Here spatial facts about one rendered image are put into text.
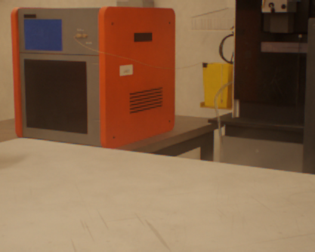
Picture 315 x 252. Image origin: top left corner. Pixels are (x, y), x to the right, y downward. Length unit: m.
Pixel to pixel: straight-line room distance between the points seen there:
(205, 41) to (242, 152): 1.46
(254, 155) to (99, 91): 0.65
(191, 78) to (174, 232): 3.06
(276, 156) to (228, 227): 1.57
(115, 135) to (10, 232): 1.29
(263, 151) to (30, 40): 0.87
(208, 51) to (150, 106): 1.57
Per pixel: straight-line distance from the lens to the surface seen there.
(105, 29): 1.81
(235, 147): 2.23
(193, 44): 3.62
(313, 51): 1.24
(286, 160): 2.17
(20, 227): 0.62
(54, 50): 1.93
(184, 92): 3.66
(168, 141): 2.05
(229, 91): 2.33
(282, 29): 2.13
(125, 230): 0.60
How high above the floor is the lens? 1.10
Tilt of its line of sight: 10 degrees down
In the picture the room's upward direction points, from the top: straight up
